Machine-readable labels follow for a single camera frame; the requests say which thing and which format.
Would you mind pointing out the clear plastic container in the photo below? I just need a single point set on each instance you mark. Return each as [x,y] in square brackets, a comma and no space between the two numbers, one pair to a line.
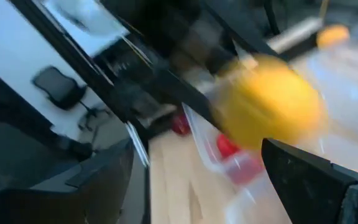
[346,93]
[204,140]

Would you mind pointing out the yellow lemon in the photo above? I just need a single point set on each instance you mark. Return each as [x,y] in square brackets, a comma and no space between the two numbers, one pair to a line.
[269,102]

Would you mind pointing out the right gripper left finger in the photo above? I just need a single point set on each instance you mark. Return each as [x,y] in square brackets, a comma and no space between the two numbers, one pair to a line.
[57,199]

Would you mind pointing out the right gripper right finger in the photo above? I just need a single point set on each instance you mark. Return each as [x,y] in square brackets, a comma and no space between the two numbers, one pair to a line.
[322,193]

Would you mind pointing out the orange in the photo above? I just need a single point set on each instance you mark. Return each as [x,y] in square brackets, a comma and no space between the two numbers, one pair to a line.
[332,35]

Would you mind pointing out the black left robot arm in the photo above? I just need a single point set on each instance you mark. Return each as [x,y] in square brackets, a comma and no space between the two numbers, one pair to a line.
[166,25]

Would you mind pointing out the silver frame bracket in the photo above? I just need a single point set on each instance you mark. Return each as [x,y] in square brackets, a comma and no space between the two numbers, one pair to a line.
[137,143]

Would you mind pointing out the red apple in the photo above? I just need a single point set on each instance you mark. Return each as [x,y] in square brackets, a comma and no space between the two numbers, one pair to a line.
[181,124]

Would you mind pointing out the yellow rod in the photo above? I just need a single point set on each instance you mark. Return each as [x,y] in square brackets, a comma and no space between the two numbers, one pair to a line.
[324,7]

